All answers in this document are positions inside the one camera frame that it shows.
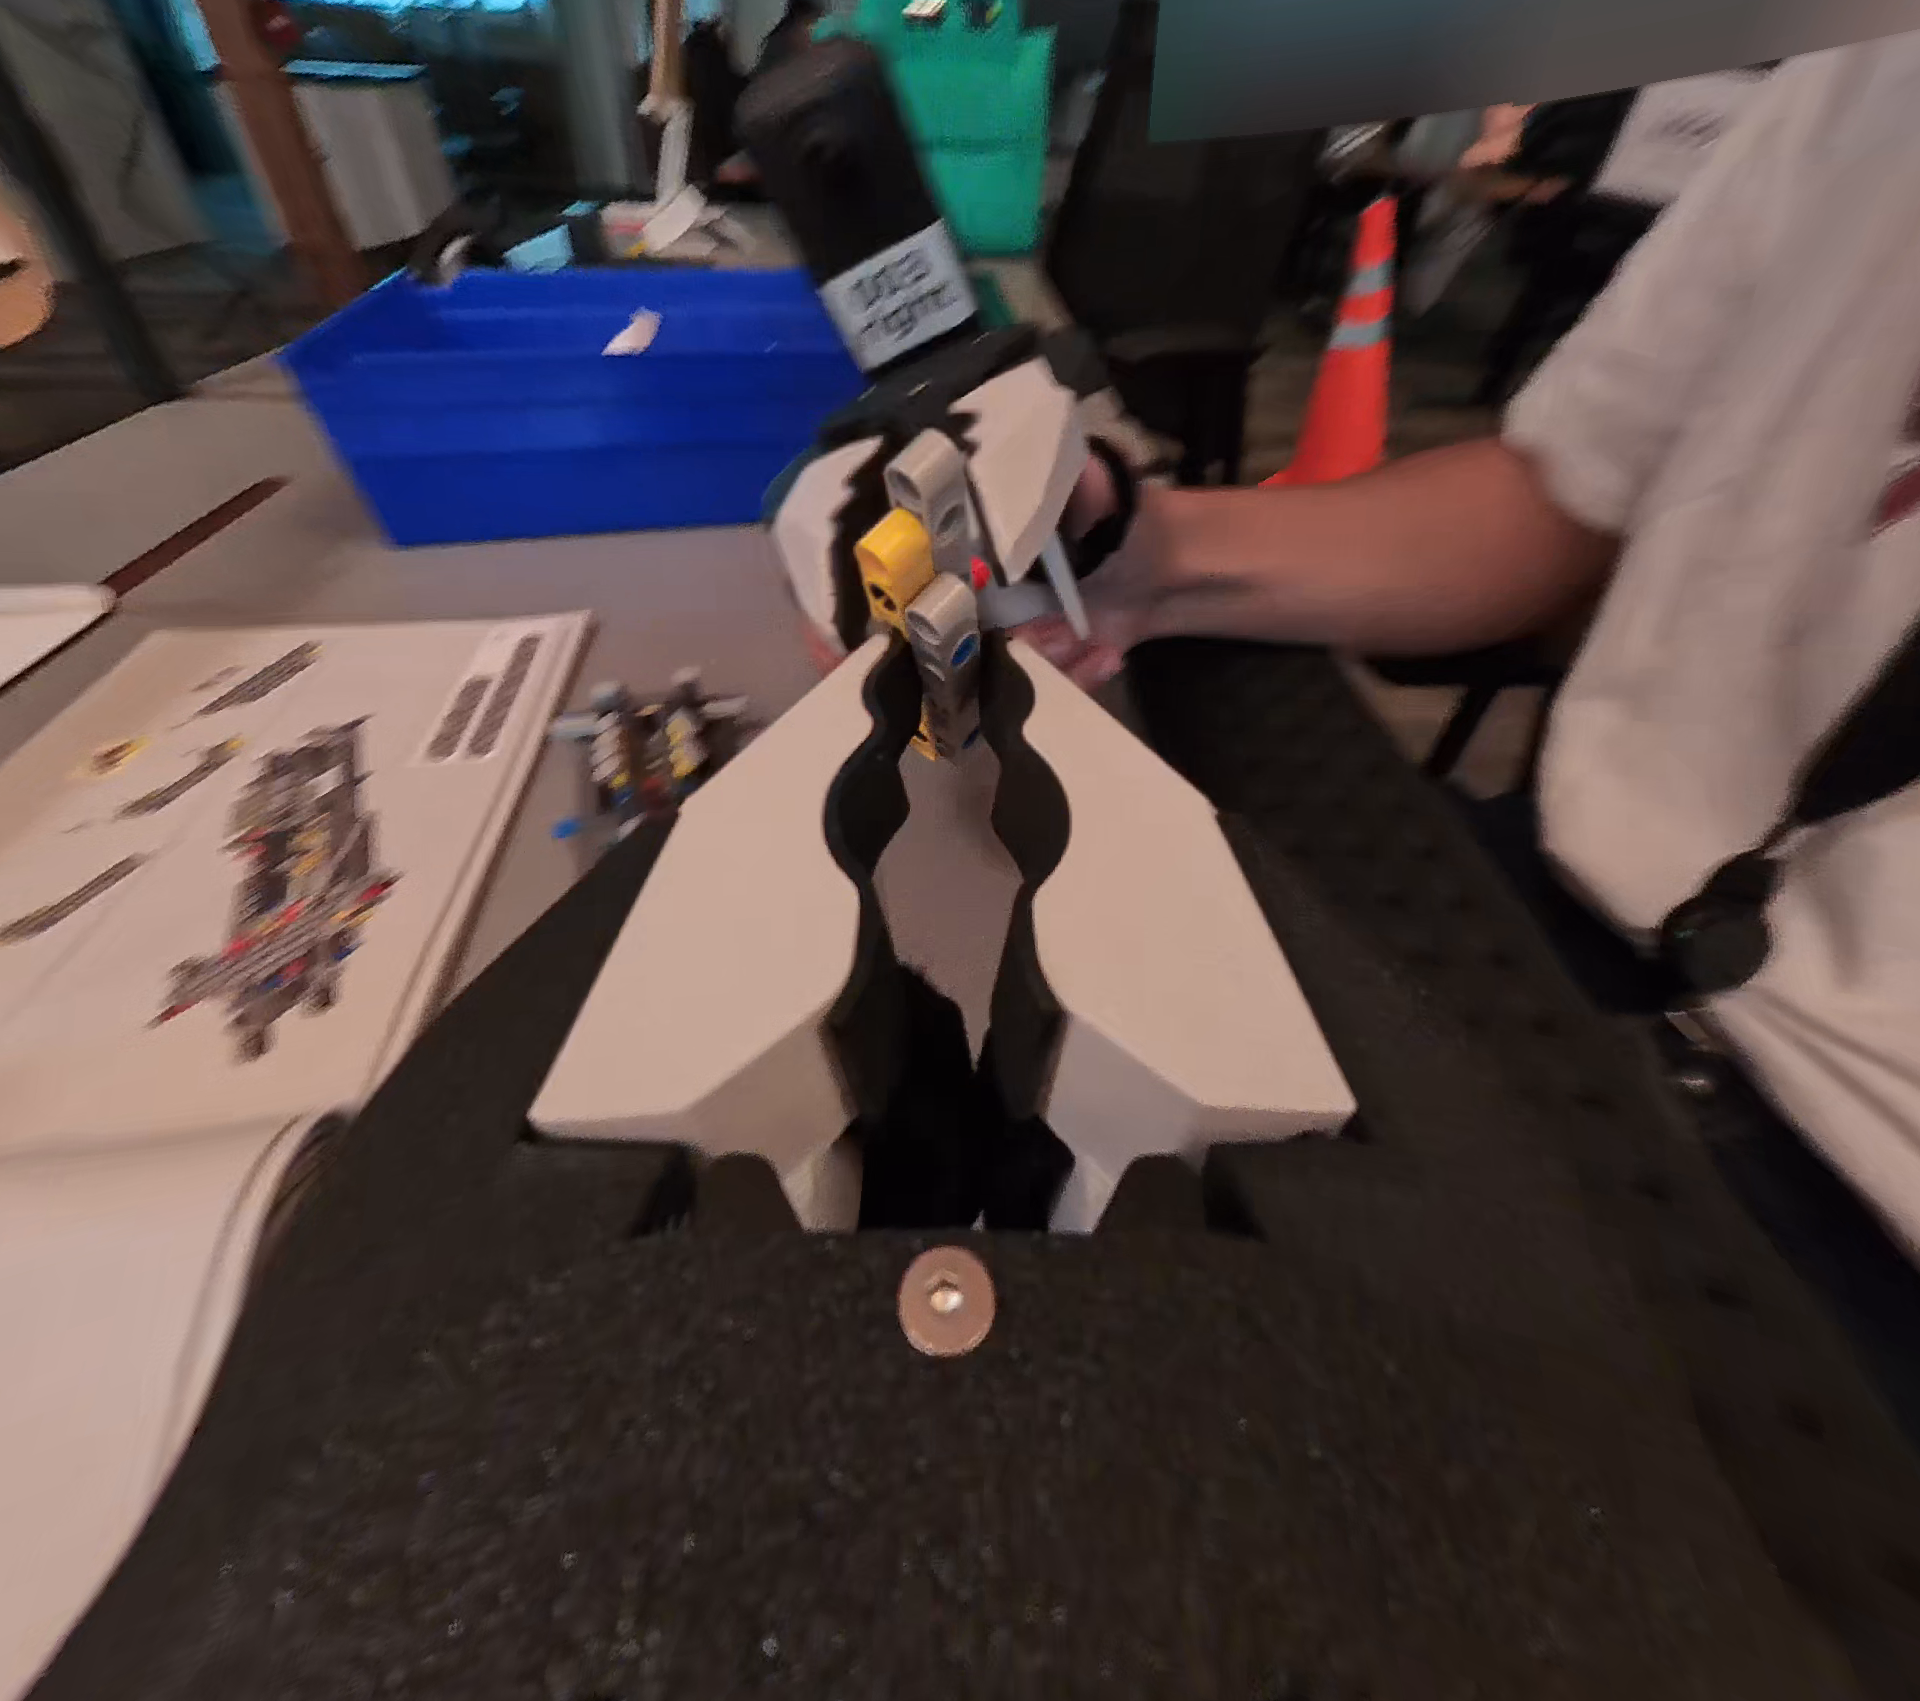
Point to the teal bag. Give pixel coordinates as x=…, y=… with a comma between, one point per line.
x=975, y=110

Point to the black perforated mat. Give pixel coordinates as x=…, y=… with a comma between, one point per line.
x=1424, y=980

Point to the open instruction booklet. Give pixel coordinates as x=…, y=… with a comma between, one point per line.
x=150, y=906

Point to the person's right hand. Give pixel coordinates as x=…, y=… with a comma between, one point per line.
x=1154, y=577

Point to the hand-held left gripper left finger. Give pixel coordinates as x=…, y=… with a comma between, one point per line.
x=690, y=980

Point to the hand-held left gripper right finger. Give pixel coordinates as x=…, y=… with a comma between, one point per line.
x=1201, y=980

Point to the blue plastic bin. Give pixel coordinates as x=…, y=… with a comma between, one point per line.
x=524, y=426

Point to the long grey lego beam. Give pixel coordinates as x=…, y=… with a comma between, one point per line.
x=931, y=479

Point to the yellow lego connector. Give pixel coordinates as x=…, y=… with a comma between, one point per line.
x=931, y=732
x=892, y=553

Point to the wooden support post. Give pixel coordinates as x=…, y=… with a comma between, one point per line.
x=225, y=7

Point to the lego chassis model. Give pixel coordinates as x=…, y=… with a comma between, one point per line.
x=661, y=740

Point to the short grey lego beam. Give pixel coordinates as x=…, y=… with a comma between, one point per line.
x=942, y=612

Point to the black mesh office chair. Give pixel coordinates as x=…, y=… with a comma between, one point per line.
x=1171, y=277

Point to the orange traffic cone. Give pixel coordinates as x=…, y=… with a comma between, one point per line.
x=1351, y=366

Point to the person's white shirt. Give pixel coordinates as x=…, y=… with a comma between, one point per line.
x=1724, y=457

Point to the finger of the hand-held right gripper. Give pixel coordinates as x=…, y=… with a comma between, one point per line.
x=1034, y=457
x=819, y=530

